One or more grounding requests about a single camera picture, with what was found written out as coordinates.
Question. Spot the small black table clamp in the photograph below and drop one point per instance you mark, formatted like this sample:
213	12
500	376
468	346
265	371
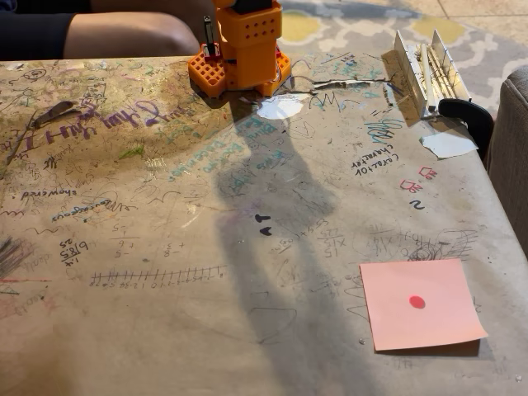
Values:
209	41

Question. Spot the small red oval object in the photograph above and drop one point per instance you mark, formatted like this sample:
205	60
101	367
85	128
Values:
417	302

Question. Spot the dark shorts fabric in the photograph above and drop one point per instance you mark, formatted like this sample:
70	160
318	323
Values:
33	33

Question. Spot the white paper scrap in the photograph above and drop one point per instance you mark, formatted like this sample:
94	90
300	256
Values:
447	145

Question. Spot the grey upholstered armchair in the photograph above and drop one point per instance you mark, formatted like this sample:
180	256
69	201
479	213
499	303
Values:
511	156

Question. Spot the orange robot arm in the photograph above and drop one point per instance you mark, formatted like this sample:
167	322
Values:
247	49

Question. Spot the pink sticky note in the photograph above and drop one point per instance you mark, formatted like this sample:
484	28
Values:
429	326

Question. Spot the scribbled brown paper table cover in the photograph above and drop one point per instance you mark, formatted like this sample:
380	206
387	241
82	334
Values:
165	330

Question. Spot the pale wooden stick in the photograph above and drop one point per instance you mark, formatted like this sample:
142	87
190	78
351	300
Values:
427	78

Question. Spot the grey yellow patterned rug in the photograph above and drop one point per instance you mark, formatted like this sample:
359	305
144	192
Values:
350	29

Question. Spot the person's bare leg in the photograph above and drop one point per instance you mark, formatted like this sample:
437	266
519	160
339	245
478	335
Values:
132	35

